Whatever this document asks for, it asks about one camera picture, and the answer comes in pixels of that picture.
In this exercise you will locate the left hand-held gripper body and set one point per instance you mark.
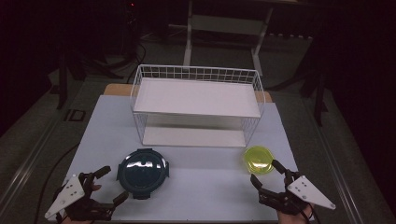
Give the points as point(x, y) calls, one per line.
point(67, 194)

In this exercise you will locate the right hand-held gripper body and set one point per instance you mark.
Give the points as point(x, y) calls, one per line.
point(308, 193)

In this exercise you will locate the yellow-green lidded round container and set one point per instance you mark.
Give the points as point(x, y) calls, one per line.
point(257, 158)

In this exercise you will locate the dark blue lidded round container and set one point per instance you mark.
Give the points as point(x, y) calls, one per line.
point(141, 174)

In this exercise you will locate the person's left hand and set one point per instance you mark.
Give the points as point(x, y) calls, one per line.
point(96, 187)

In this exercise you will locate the person's right hand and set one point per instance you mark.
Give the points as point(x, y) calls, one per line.
point(292, 219)

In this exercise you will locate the pale table cover sheet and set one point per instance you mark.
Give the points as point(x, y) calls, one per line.
point(202, 186)

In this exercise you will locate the black stand leg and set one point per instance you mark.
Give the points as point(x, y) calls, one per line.
point(317, 102)
point(62, 87)

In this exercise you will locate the metal floor rail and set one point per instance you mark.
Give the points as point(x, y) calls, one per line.
point(28, 161)
point(336, 174)

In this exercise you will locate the white metal stand frame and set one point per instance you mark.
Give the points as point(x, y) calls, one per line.
point(187, 46)

